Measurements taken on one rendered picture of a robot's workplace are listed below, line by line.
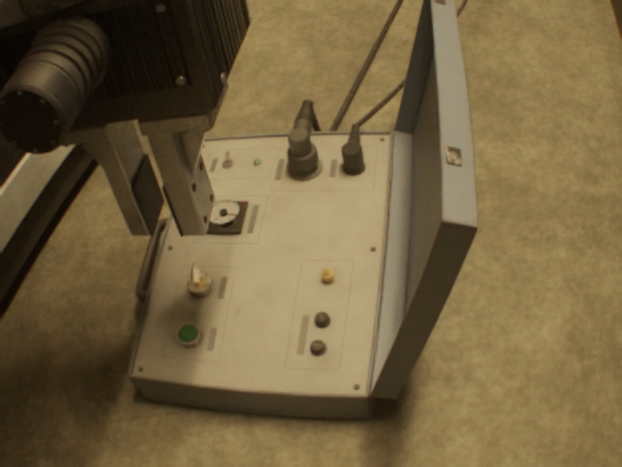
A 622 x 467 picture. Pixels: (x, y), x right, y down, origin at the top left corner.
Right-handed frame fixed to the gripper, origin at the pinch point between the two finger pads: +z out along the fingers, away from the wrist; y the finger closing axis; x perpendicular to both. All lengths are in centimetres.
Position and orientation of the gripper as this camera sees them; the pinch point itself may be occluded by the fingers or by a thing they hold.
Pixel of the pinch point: (163, 194)
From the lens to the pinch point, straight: 71.7
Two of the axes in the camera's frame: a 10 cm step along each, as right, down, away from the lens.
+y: -9.8, 0.0, 1.9
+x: -1.2, 7.6, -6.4
